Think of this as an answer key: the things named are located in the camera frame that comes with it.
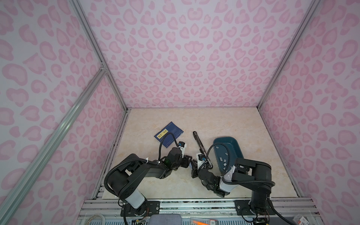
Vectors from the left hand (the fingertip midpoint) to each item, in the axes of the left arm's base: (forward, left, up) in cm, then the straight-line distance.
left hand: (191, 156), depth 89 cm
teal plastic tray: (-6, -17, +18) cm, 25 cm away
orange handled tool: (-34, -8, -1) cm, 35 cm away
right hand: (-4, +1, -1) cm, 4 cm away
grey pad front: (-33, +14, +1) cm, 36 cm away
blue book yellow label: (+24, +14, -2) cm, 28 cm away
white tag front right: (-35, -52, -1) cm, 63 cm away
